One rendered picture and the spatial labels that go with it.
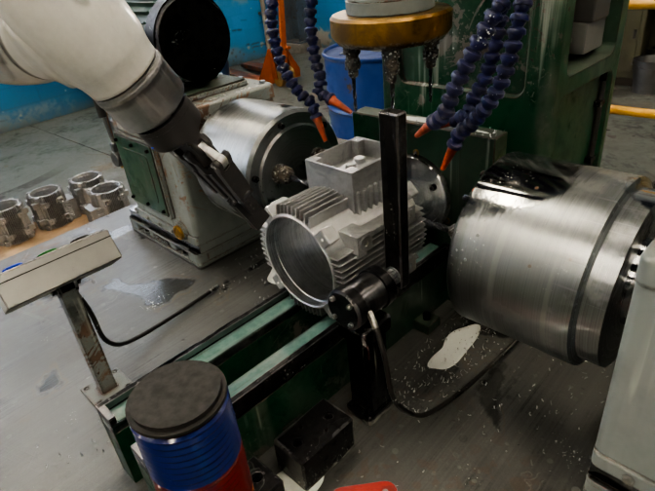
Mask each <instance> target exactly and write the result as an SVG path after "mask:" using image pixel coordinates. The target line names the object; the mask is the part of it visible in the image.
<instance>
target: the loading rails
mask: <svg viewBox="0 0 655 491"><path fill-rule="evenodd" d="M446 246H447V244H445V243H443V244H442V245H434V244H431V243H429V244H427V245H425V246H424V247H423V248H421V249H420V250H418V251H417V252H416V253H417V254H418V256H419V258H417V259H416V269H415V270H414V271H413V272H411V273H410V274H409V284H408V285H407V286H405V287H404V288H402V289H400V288H398V287H397V291H398V295H397V298H396V300H395V301H394V302H392V303H391V304H390V305H389V306H387V307H386V308H383V309H380V310H382V311H384V312H386V313H388V314H390V315H391V328H390V329H389V330H388V331H387V332H386V351H387V350H388V349H389V348H391V347H392V346H393V345H394V344H395V343H397V342H398V341H399V340H400V339H401V338H403V337H404V336H405V335H406V334H407V333H409V332H410V331H411V330H412V329H413V328H415V329H417V330H419V331H421V332H423V333H425V334H427V335H429V334H430V333H431V332H432V331H433V330H434V329H436V328H437V327H438V326H439V325H440V324H441V317H440V316H437V315H435V314H433V312H434V311H435V310H436V309H437V308H439V307H440V306H441V305H442V303H443V302H445V301H446V300H447V284H446V265H447V257H448V253H447V252H445V248H446ZM180 360H201V361H205V362H208V363H211V364H213V365H215V366H216V367H218V368H219V369H220V370H221V371H222V373H223V374H224V376H225V379H226V382H227V386H228V390H229V394H230V397H231V400H232V404H233V408H234V412H235V416H236V420H237V423H238V427H239V431H240V435H241V439H242V442H243V445H244V449H245V453H246V457H247V460H249V459H251V458H252V457H254V456H255V457H257V458H259V457H260V456H261V455H263V454H264V453H265V452H266V451H267V450H269V449H270V448H271V447H272V446H273V445H274V439H275V438H276V437H277V436H278V435H279V434H281V433H282V432H283V431H284V430H286V429H287V428H288V427H289V426H291V425H292V424H293V423H295V422H296V421H297V420H298V419H299V418H300V417H301V416H303V415H304V414H305V413H306V412H307V411H308V410H310V409H311V408H312V407H313V406H314V405H316V404H317V403H318V402H319V401H320V400H322V399H323V398H325V399H326V400H328V399H330V398H331V397H332V396H333V395H335V394H336V393H337V392H338V391H339V390H340V389H342V388H343V387H344V386H345V385H346V384H348V383H349V382H350V372H349V362H348V352H347V342H346V339H345V338H344V337H342V336H340V335H339V326H338V322H337V321H336V320H333V319H331V318H330V317H329V316H328V314H325V315H324V316H322V317H321V315H319V316H317V314H316V315H313V312H312V313H311V314H310V313H309V311H307V312H306V311H305V308H304V309H302V308H301V306H298V304H297V302H296V303H294V300H293V299H290V296H289V292H288V291H287V289H286V288H283V289H281V290H280V291H278V292H277V293H275V294H273V295H272V296H270V297H269V298H267V299H265V300H264V301H262V302H261V303H259V304H257V305H256V306H254V307H253V308H251V309H249V310H248V311H246V312H245V313H243V314H241V315H240V316H238V317H237V318H235V319H234V320H232V321H231V322H229V323H227V324H226V325H224V326H223V327H221V328H219V329H218V330H216V331H215V332H213V333H211V334H210V335H208V336H206V337H205V338H203V339H202V340H200V341H198V342H197V343H195V344H194V345H192V346H190V347H189V348H187V349H186V350H184V351H182V352H181V353H179V354H178V355H176V356H174V357H173V358H171V359H169V360H167V361H166V362H164V363H163V364H161V365H159V366H158V367H156V368H155V369H157V368H159V367H161V366H163V365H166V364H169V363H172V362H175V361H180ZM155 369H153V370H151V371H150V372H148V373H147V374H145V375H143V376H142V377H140V378H139V379H137V380H135V381H134V382H132V383H131V384H130V385H128V386H127V387H125V388H123V389H122V390H120V391H119V392H117V393H115V394H114V395H112V396H111V397H108V398H107V399H105V400H104V401H102V402H100V403H99V404H97V405H96V411H97V413H98V415H99V417H100V420H101V422H102V424H103V425H104V427H105V429H106V432H107V434H108V436H109V438H110V441H111V443H112V445H113V447H114V449H115V452H116V454H117V456H118V458H119V461H120V463H121V465H122V467H123V469H124V470H125V471H126V472H127V474H128V475H129V476H130V477H131V478H132V480H133V481H134V482H135V483H137V482H139V481H140V480H141V479H143V478H144V480H145V482H146V485H147V487H148V489H149V491H156V489H155V486H154V484H153V482H152V479H151V477H150V474H149V472H148V469H147V467H146V466H145V463H144V461H143V458H142V456H141V453H140V451H139V448H138V446H137V444H136V441H135V437H134V435H133V433H132V430H131V428H130V426H129V423H128V421H127V418H126V414H125V408H126V402H127V399H128V397H129V395H130V393H131V392H132V390H133V389H134V387H135V386H136V385H137V384H138V383H139V382H140V381H141V380H142V379H143V378H144V377H145V376H146V375H148V374H149V373H151V372H152V371H154V370H155Z"/></svg>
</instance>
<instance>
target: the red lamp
mask: <svg viewBox="0 0 655 491"><path fill-rule="evenodd" d="M212 418H213V417H212ZM208 422H209V421H208ZM208 422H207V423H208ZM203 426H205V425H203ZM203 426H201V427H200V428H202V427H203ZM200 428H198V429H196V430H195V431H197V430H199V429H200ZM195 431H193V432H195ZM193 432H191V433H193ZM191 433H188V434H191ZM188 434H184V435H180V436H177V437H181V436H185V435H188ZM172 438H176V437H172ZM172 438H161V439H172ZM151 479H152V478H151ZM152 482H153V484H154V486H155V489H156V491H172V490H169V489H165V488H163V487H161V486H160V485H158V484H157V483H156V482H155V481H154V480H153V479H152ZM190 491H252V478H251V475H250V468H249V464H248V460H247V457H246V453H245V449H244V445H243V442H242V439H241V447H240V451H239V454H238V456H237V458H236V460H235V462H234V463H233V465H232V466H231V467H230V468H229V470H228V471H227V472H226V473H225V474H223V475H222V476H221V477H220V478H218V479H217V480H215V481H214V482H212V483H210V484H208V485H206V486H204V487H201V488H198V489H194V490H190Z"/></svg>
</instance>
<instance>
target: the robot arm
mask: <svg viewBox="0 0 655 491"><path fill-rule="evenodd" d="M54 81H56V82H59V83H61V84H63V85H65V86H66V87H68V88H72V89H76V88H77V89H79V90H81V91H83V92H84V93H86V94H87V95H88V96H90V97H91V98H92V99H93V100H94V101H95V102H96V104H97V105H98V106H99V107H100V108H102V109H104V110H105V111H106V112H107V113H108V114H109V115H110V116H111V117H112V118H113V119H114V120H115V121H116V122H117V123H118V124H119V125H120V126H121V127H122V128H123V129H124V130H125V131H126V132H130V133H137V134H138V135H139V136H140V137H141V138H142V139H143V140H144V141H145V142H146V143H147V144H148V145H149V146H150V147H151V148H152V149H153V150H154V151H156V152H159V153H168V152H169V153H171V154H172V155H173V156H174V157H176V158H177V159H178V160H179V161H180V162H181V163H182V164H184V165H185V166H186V167H187V168H188V169H189V170H190V171H191V172H192V173H194V174H195V175H196V176H197V177H198V178H199V179H200V180H201V181H202V182H203V183H204V184H206V185H207V186H208V187H209V188H210V189H211V190H212V192H213V193H215V194H217V193H219V194H220V196H221V197H222V198H223V199H226V200H227V199H228V200H227V203H228V204H229V205H230V206H231V207H232V208H233V209H234V210H236V211H237V212H238V213H239V214H240V215H241V216H242V217H243V218H244V219H245V221H246V222H247V223H248V224H249V225H250V227H251V228H253V229H255V230H257V231H258V230H259V229H260V228H261V227H262V225H263V224H264V223H265V221H266V220H267V219H268V217H269V216H270V215H269V214H268V212H267V211H266V210H265V209H264V208H263V207H262V206H261V205H260V203H259V202H258V201H257V200H256V199H255V198H254V197H253V196H252V194H251V193H252V192H253V190H252V188H251V187H250V185H249V183H248V182H247V180H246V179H245V178H244V176H243V175H242V173H241V172H240V170H239V169H238V167H237V166H236V165H235V163H234V162H233V159H232V156H231V154H230V152H229V151H228V150H225V149H223V150H222V151H221V152H220V153H219V152H218V151H217V150H216V148H215V147H214V146H213V145H212V141H211V140H210V139H209V137H208V136H207V135H206V134H204V133H200V132H199V128H200V123H201V113H200V111H199V109H198V108H197V107H196V106H195V105H194V103H193V102H192V101H191V100H190V99H189V98H188V96H187V95H186V94H185V93H184V85H183V83H182V80H181V79H179V77H178V76H177V75H176V74H175V72H174V71H173V69H172V68H171V67H170V66H169V65H168V64H167V63H166V61H165V60H164V59H163V58H162V55H161V54H160V53H159V52H158V51H157V50H156V49H155V48H154V47H153V45H152V44H151V43H150V41H149V40H148V38H147V36H146V34H145V32H144V30H143V27H142V25H141V23H140V21H139V20H138V18H137V17H136V15H135V13H134V12H133V11H132V9H131V8H130V6H129V5H128V4H127V2H126V1H125V0H0V84H6V85H21V86H22V85H39V84H47V83H51V82H54Z"/></svg>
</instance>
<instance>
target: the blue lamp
mask: <svg viewBox="0 0 655 491"><path fill-rule="evenodd" d="M130 428H131V427H130ZM131 430H132V433H133V435H134V437H135V441H136V444H137V446H138V448H139V451H140V453H141V456H142V458H143V461H144V463H145V466H146V467H147V469H148V472H149V474H150V476H151V478H152V479H153V480H154V481H155V482H156V483H157V484H158V485H160V486H161V487H163V488H165V489H169V490H172V491H190V490H194V489H198V488H201V487H204V486H206V485H208V484H210V483H212V482H214V481H215V480H217V479H218V478H220V477H221V476H222V475H223V474H225V473H226V472H227V471H228V470H229V468H230V467H231V466H232V465H233V463H234V462H235V460H236V458H237V456H238V454H239V451H240V447H241V435H240V431H239V427H238V423H237V420H236V416H235V412H234V408H233V404H232V400H231V397H230V394H229V390H228V386H227V395H226V399H225V401H224V402H223V404H222V406H221V408H220V409H219V410H218V412H217V413H216V414H215V415H214V416H213V418H212V419H211V420H210V421H209V422H208V423H206V424H205V426H203V427H202V428H200V429H199V430H197V431H195V432H193V433H191V434H188V435H185V436H181V437H177V438H172V439H161V438H150V437H146V436H143V435H141V434H138V433H136V432H135V431H134V430H133V429H132V428H131Z"/></svg>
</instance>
